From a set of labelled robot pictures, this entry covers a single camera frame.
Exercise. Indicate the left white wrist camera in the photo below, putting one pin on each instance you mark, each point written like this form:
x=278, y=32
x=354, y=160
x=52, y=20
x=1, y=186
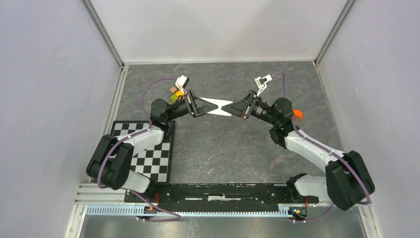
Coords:
x=182, y=82

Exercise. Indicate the black white checkerboard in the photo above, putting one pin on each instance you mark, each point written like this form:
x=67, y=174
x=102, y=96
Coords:
x=153, y=162

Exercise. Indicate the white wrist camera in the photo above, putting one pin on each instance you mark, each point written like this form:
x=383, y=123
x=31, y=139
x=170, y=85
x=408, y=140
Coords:
x=261, y=83
x=182, y=82

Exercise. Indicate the orange tape roll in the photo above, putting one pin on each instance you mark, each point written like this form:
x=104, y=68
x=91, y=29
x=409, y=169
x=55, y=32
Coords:
x=298, y=115

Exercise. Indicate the white remote control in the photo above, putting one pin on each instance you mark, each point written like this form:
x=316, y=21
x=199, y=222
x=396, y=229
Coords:
x=219, y=104

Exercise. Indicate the tan wooden block pair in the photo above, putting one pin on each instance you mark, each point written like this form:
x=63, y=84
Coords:
x=174, y=90

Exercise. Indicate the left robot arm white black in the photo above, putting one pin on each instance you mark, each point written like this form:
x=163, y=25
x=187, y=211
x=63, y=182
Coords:
x=110, y=164

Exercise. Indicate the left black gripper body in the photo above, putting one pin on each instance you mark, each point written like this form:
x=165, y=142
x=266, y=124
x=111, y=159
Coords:
x=188, y=106

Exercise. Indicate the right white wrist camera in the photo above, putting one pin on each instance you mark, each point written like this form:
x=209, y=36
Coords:
x=261, y=83

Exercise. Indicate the green yellow block stack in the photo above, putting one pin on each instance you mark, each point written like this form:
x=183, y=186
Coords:
x=176, y=96

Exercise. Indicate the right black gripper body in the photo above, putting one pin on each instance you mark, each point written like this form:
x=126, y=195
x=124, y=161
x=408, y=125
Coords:
x=255, y=109

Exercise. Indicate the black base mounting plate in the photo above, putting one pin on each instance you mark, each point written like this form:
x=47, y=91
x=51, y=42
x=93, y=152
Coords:
x=225, y=197

